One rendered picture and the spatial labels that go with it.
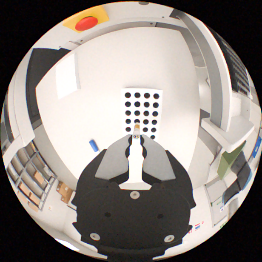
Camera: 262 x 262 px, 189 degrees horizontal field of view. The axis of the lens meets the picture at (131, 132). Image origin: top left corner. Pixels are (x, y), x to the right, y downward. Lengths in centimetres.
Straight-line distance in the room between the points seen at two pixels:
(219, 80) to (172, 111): 16
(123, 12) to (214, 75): 24
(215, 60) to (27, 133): 67
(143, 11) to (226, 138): 32
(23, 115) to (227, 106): 69
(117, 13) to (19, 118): 54
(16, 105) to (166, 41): 64
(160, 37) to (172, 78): 14
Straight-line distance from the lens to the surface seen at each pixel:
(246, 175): 64
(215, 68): 20
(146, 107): 19
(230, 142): 17
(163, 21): 33
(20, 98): 58
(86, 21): 18
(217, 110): 20
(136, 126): 16
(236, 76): 22
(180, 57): 27
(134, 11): 27
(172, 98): 24
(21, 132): 53
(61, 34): 29
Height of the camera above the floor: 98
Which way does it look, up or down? 62 degrees down
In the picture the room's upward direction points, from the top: 173 degrees counter-clockwise
